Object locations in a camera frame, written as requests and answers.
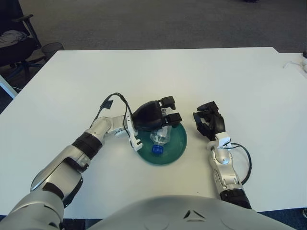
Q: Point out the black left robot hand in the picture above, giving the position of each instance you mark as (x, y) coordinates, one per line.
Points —
(146, 115)

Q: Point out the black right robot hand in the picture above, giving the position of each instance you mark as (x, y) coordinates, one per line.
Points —
(219, 123)

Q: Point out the clear plastic bottle blue cap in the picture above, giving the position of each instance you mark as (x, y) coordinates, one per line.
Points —
(158, 141)

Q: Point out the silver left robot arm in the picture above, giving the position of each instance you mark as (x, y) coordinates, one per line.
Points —
(64, 167)

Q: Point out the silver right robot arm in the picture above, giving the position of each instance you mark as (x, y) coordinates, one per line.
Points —
(225, 167)

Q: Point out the green round plate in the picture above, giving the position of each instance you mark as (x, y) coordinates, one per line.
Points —
(177, 143)

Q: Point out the grey robot torso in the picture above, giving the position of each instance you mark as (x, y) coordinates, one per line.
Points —
(168, 213)

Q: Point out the black handheld screen device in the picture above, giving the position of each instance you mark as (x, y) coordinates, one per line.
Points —
(305, 54)

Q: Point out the black office chair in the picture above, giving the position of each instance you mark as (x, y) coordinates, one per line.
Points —
(14, 52)

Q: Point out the grey cloth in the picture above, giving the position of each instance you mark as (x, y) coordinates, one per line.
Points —
(10, 37)

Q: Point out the white desk frame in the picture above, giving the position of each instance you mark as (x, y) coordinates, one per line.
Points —
(8, 87)

